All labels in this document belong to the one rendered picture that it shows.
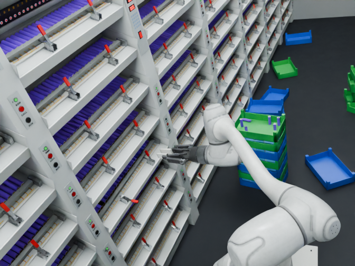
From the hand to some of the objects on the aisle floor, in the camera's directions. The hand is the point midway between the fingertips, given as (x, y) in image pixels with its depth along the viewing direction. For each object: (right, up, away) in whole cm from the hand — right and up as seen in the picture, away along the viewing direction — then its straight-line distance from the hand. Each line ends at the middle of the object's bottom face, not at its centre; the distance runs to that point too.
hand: (164, 153), depth 168 cm
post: (-18, -93, +25) cm, 98 cm away
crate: (+116, -18, +73) cm, 138 cm away
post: (+41, -6, +117) cm, 124 cm away
